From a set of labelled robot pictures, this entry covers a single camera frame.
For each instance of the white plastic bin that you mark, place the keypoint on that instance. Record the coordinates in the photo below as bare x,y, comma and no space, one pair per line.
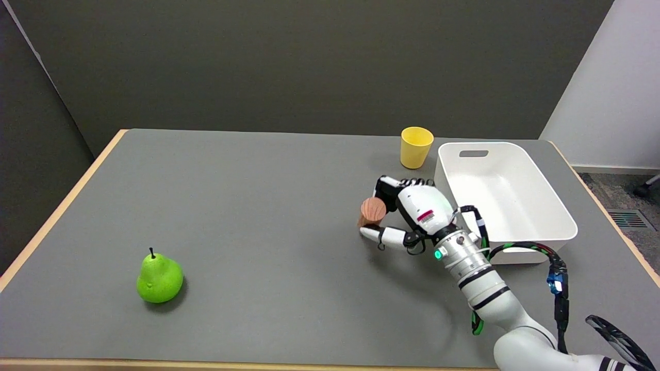
505,196

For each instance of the wooden cylinder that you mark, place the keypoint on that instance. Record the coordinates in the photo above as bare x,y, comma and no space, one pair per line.
371,212

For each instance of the floor vent grille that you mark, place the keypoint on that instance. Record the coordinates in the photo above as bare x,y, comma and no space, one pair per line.
628,219

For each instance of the yellow plastic cup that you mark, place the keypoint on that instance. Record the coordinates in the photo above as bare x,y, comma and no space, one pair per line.
415,147

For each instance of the green pear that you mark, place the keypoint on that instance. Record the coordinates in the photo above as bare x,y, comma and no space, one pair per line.
159,279

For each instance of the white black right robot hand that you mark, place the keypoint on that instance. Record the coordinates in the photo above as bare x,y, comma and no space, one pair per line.
417,216

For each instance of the black office chair base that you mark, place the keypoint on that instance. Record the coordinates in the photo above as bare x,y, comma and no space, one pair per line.
647,188

